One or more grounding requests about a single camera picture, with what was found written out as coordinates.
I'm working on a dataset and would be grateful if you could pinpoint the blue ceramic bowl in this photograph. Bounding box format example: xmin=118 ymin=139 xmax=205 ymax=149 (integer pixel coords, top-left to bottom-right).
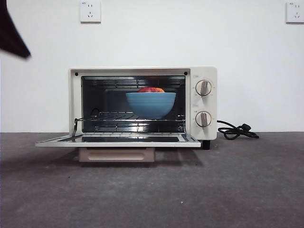
xmin=125 ymin=92 xmax=176 ymax=119

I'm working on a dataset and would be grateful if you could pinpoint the cream toaster oven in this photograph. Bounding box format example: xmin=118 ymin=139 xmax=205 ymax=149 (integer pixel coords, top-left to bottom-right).
xmin=35 ymin=66 xmax=218 ymax=163

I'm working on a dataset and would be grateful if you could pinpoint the beige oven knob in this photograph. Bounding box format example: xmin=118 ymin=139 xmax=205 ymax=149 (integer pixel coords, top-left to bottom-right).
xmin=195 ymin=111 xmax=212 ymax=128
xmin=195 ymin=80 xmax=213 ymax=97

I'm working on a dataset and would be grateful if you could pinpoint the red yellow apple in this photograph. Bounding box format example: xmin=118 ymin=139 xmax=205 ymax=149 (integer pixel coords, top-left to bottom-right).
xmin=137 ymin=86 xmax=166 ymax=94

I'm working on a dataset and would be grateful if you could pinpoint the metal wire oven rack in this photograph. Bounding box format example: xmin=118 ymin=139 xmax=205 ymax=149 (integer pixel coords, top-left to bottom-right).
xmin=76 ymin=111 xmax=186 ymax=124

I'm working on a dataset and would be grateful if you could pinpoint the white wall socket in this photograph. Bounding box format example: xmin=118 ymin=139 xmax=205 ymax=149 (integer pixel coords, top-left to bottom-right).
xmin=285 ymin=1 xmax=304 ymax=24
xmin=79 ymin=1 xmax=102 ymax=24

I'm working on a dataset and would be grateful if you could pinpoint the black power cable with plug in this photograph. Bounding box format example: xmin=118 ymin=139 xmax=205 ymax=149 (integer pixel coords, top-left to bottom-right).
xmin=216 ymin=120 xmax=259 ymax=140

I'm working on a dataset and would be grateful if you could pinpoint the glass oven door beige handle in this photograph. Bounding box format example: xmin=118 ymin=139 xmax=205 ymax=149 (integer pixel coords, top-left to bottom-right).
xmin=35 ymin=118 xmax=202 ymax=163

